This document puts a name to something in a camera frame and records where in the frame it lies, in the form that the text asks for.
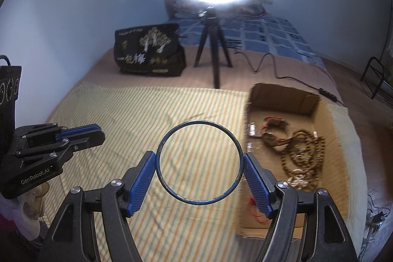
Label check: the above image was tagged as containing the green jade pendant red cord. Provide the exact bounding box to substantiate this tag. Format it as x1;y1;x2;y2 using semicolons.
246;195;271;224

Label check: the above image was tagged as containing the white pearl bracelet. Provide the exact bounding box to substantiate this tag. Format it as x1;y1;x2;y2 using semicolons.
288;173;309;189

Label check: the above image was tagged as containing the brown wooden bead necklace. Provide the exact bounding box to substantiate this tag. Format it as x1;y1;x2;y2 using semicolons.
280;129;326;190

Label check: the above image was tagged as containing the red strap wristwatch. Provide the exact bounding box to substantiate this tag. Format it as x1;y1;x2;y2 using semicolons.
260;116;293;152

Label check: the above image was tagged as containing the dark blue bangle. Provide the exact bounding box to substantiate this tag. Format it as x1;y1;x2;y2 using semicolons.
156;119;244;206

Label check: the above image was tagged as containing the left gloved hand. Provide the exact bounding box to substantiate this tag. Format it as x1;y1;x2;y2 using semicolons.
1;182;50;241

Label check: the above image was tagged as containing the yellow striped cloth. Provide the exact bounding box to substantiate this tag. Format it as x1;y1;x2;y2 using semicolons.
41;80;369;262

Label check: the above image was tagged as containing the cardboard box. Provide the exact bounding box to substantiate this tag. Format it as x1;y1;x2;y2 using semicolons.
234;82;349;240

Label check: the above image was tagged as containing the black snack bag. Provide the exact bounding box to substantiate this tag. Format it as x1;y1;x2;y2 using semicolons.
113;23;186;76

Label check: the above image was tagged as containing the folded floral quilt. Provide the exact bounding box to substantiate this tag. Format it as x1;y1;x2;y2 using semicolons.
164;0;273;19

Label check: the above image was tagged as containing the blue patterned bed sheet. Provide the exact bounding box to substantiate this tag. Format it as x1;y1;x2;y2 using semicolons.
168;14;326;69

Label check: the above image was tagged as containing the black tripod stand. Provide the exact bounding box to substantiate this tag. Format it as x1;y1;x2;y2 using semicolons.
194;6;233;89

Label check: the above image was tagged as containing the black clothes rack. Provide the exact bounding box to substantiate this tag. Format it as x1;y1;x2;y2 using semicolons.
360;34;393;100

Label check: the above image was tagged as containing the black power cable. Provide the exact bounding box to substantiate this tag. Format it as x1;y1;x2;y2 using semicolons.
233;46;345;105

